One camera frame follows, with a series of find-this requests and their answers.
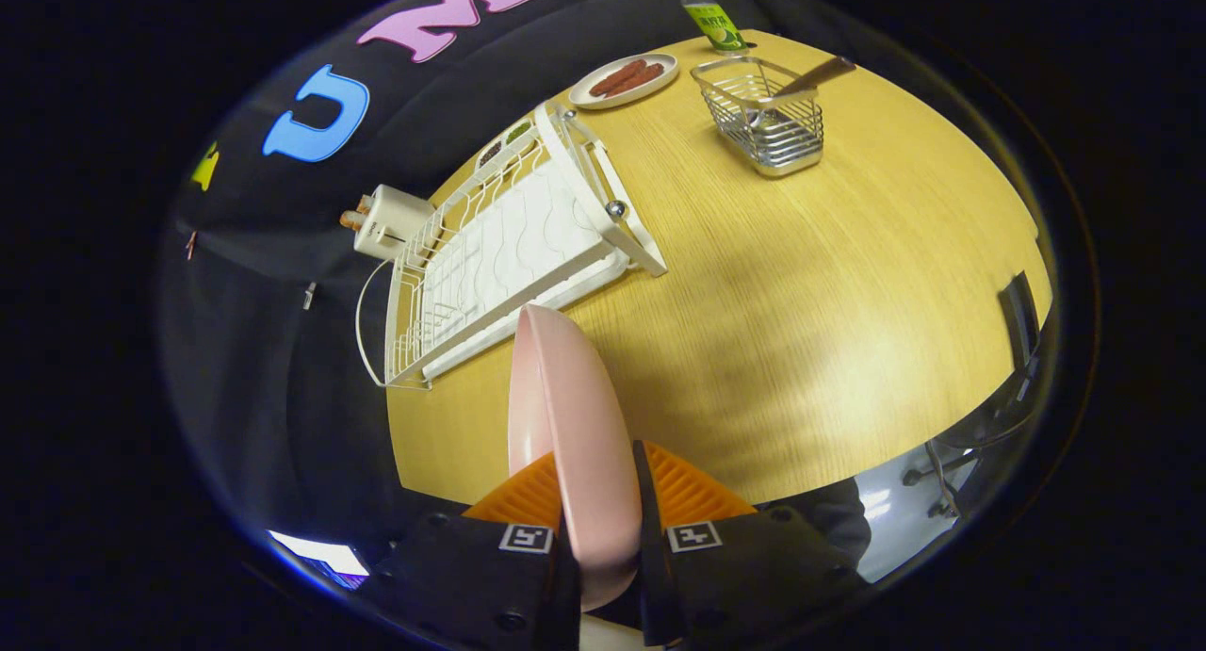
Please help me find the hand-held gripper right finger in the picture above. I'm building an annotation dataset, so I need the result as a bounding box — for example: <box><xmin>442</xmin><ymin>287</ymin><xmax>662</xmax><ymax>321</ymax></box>
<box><xmin>631</xmin><ymin>439</ymin><xmax>872</xmax><ymax>650</ymax></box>

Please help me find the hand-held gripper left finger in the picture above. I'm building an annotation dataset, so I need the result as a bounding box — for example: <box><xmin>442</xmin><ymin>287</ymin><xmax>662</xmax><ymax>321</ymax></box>
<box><xmin>358</xmin><ymin>451</ymin><xmax>585</xmax><ymax>651</ymax></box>

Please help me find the pink plate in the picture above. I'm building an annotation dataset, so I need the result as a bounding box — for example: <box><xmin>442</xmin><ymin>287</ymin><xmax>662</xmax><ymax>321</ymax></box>
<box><xmin>507</xmin><ymin>303</ymin><xmax>644</xmax><ymax>612</ymax></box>

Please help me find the white dish rack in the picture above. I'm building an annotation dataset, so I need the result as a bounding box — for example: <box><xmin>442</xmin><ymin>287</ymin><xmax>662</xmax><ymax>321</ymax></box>
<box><xmin>355</xmin><ymin>101</ymin><xmax>669</xmax><ymax>390</ymax></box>

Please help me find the metal wire basket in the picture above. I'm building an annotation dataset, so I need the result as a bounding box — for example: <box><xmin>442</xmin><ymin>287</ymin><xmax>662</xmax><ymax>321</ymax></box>
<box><xmin>691</xmin><ymin>56</ymin><xmax>825</xmax><ymax>178</ymax></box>

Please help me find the wooden-handled metal spoon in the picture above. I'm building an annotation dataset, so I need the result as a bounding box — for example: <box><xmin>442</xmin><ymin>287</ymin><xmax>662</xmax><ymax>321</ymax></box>
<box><xmin>744</xmin><ymin>56</ymin><xmax>857</xmax><ymax>129</ymax></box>

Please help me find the white oval dish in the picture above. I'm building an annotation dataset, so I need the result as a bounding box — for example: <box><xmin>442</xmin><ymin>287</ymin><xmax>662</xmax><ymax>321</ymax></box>
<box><xmin>568</xmin><ymin>53</ymin><xmax>680</xmax><ymax>111</ymax></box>

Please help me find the white toaster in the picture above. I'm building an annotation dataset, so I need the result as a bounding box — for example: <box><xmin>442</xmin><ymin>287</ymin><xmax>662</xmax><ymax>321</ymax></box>
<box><xmin>353</xmin><ymin>185</ymin><xmax>436</xmax><ymax>261</ymax></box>

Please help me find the white sectioned bean tray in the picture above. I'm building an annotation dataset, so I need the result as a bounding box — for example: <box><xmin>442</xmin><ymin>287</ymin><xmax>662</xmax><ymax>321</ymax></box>
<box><xmin>476</xmin><ymin>119</ymin><xmax>538</xmax><ymax>170</ymax></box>

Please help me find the black backdrop cloth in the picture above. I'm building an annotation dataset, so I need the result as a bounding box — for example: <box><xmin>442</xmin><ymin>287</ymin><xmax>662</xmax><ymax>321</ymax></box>
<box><xmin>155</xmin><ymin>0</ymin><xmax>849</xmax><ymax>558</ymax></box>

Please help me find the red-brown meat piece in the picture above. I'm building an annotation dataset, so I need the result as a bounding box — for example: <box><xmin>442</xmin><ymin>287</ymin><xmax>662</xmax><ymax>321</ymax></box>
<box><xmin>589</xmin><ymin>58</ymin><xmax>649</xmax><ymax>96</ymax></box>
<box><xmin>603</xmin><ymin>63</ymin><xmax>666</xmax><ymax>99</ymax></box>

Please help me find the green label drink bottle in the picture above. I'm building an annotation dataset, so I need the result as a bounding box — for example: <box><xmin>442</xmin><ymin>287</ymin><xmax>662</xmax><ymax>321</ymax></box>
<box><xmin>674</xmin><ymin>0</ymin><xmax>750</xmax><ymax>56</ymax></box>

